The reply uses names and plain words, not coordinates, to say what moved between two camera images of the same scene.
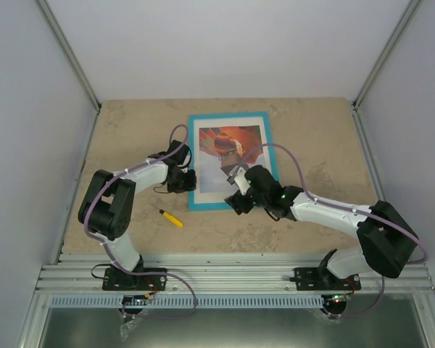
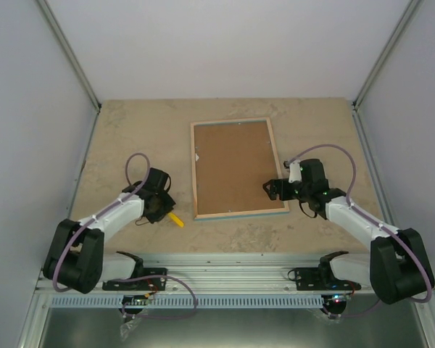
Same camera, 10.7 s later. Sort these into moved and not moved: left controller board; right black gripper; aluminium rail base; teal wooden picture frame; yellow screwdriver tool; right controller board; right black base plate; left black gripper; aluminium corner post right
Moved: left black gripper; teal wooden picture frame; right black gripper
Not moved: yellow screwdriver tool; aluminium corner post right; left controller board; right black base plate; aluminium rail base; right controller board
